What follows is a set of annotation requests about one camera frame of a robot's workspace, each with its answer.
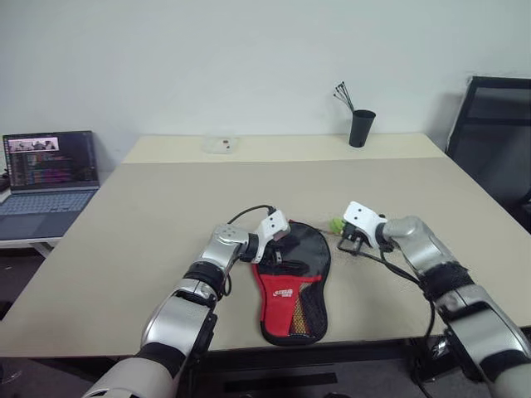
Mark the black plastic cup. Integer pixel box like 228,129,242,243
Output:
348,109,378,148

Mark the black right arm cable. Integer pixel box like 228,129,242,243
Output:
364,247,437,347

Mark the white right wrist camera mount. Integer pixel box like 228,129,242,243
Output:
342,201,389,250

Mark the black red paddle case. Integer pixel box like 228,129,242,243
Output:
251,219,333,346

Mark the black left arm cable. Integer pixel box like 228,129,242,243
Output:
226,204,278,226

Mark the small white box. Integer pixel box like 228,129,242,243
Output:
202,137,239,154

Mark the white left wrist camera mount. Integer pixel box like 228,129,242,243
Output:
251,210,290,265

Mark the open grey laptop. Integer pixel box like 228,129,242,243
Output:
0,130,101,241

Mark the black mesh office chair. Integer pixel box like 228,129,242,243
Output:
446,75,531,233

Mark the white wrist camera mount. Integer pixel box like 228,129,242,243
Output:
251,210,290,265
342,201,389,250

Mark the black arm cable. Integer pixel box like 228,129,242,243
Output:
364,247,437,347
226,204,278,226

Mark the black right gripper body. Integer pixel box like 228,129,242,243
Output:
340,222,368,246

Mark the black cable ties bundle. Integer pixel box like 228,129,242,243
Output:
332,80,356,113

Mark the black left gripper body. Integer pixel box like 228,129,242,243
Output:
261,238,287,267

